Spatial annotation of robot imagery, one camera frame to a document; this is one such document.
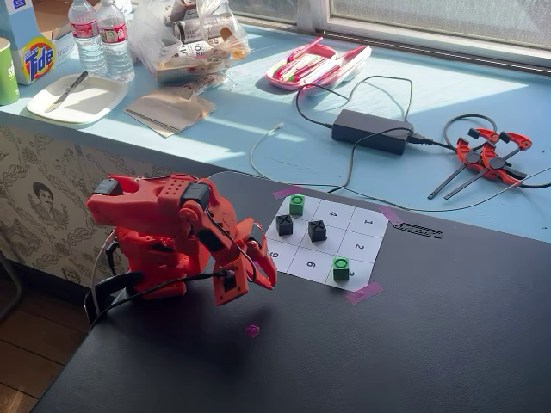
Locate green cup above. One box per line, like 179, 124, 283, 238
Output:
0, 37, 22, 107

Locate clear plastic water bottle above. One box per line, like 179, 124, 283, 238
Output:
67, 0, 108, 79
95, 0, 136, 84

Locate plastic knife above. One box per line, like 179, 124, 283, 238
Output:
43, 71, 90, 114

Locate black adapter output cable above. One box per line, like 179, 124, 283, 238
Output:
294, 75, 415, 130

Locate white square plate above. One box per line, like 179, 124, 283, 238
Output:
26, 72, 130, 126

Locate red bar clamp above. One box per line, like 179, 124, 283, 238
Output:
427, 126, 503, 201
443, 130, 534, 201

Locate black power adapter brick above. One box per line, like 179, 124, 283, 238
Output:
331, 108, 415, 157

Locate white window frame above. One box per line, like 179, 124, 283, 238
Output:
226, 0, 551, 75

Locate purple tape piece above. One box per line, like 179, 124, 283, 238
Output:
272, 185, 303, 200
376, 203, 405, 228
345, 280, 385, 305

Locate printed patterned panel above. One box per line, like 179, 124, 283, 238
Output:
0, 123, 213, 299

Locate pink pencil case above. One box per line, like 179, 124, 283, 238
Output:
263, 36, 373, 92

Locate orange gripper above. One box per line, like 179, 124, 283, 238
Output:
189, 209, 279, 290

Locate thin grey cable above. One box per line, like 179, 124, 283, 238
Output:
206, 121, 551, 214

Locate brown paper napkins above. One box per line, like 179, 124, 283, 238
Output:
121, 85, 217, 139

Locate clear plastic bag with food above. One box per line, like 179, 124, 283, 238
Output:
127, 0, 252, 94

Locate Tide detergent cardboard box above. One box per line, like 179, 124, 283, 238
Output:
0, 0, 81, 87

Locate black cable to table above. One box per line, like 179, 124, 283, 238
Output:
325, 126, 413, 194

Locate black mains power cord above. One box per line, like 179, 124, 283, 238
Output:
406, 113, 551, 190

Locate black table clamp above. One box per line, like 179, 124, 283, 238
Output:
83, 270, 145, 326

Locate black perforated strip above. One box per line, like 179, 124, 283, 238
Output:
393, 222, 444, 240

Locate white numbered grid sheet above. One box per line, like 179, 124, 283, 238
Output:
263, 195, 388, 292

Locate orange wrist camera housing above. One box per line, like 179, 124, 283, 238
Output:
211, 256, 251, 308

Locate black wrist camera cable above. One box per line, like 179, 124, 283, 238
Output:
88, 267, 230, 333

